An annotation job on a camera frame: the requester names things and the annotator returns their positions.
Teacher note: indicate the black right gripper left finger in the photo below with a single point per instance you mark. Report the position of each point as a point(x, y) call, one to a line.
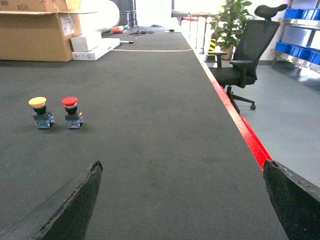
point(65, 215)

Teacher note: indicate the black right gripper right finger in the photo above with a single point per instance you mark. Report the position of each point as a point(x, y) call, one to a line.
point(295, 200)

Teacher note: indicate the steel shelf rack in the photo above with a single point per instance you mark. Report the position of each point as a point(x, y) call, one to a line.
point(298, 44)

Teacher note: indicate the red mushroom push button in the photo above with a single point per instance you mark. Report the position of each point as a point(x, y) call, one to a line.
point(74, 118)

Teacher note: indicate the yellow mushroom push button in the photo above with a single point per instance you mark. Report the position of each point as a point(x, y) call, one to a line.
point(43, 118)

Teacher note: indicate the yellow black traffic cone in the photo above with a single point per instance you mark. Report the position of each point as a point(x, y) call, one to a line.
point(210, 57)

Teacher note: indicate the black mesh office chair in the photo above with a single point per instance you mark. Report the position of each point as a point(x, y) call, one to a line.
point(252, 44)

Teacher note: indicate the small white box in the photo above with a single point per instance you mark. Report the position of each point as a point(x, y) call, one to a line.
point(86, 42)

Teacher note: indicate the white flat box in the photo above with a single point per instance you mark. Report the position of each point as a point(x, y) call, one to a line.
point(105, 45)

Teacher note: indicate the large brown cardboard box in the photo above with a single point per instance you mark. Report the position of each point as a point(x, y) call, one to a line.
point(39, 30)

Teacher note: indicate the green potted plant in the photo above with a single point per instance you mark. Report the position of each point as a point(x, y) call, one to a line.
point(233, 16)

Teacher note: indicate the white foam roll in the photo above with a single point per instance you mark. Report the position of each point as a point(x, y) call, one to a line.
point(101, 16)

